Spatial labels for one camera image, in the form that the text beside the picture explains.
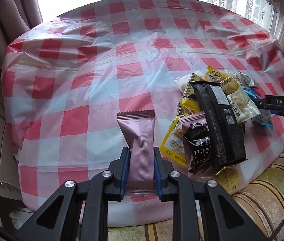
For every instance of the pink black chocolate packet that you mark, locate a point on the pink black chocolate packet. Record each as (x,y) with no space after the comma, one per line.
(196,141)

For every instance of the blue snack packet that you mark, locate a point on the blue snack packet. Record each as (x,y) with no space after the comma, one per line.
(264,118)

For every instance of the olive gold snack packet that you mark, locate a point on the olive gold snack packet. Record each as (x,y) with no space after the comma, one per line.
(186,107)

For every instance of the yellow brown snack packet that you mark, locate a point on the yellow brown snack packet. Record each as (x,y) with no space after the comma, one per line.
(213,75)

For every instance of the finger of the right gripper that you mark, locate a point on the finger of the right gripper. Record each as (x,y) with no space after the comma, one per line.
(275,104)

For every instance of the long black snack packet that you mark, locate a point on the long black snack packet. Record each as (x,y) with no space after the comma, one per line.
(225,133)

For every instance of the yellow tofu snack packet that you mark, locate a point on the yellow tofu snack packet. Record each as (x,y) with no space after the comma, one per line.
(172,145)

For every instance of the white nut snack packet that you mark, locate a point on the white nut snack packet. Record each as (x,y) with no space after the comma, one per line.
(243,107)

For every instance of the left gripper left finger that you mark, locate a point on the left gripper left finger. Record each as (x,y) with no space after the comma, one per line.
(120,171)

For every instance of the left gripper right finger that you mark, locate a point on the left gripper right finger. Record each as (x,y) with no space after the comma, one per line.
(162,168)

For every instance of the pink curtain left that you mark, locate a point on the pink curtain left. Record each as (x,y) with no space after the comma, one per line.
(16,17)

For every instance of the silver green snack packet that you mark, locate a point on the silver green snack packet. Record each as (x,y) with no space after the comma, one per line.
(245,80)

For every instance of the red checkered plastic tablecloth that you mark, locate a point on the red checkered plastic tablecloth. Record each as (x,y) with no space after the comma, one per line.
(65,80)

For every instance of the pink snack bar packet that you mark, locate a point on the pink snack bar packet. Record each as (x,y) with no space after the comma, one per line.
(137,128)

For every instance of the gold green snack packet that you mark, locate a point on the gold green snack packet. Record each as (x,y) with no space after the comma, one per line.
(188,91)

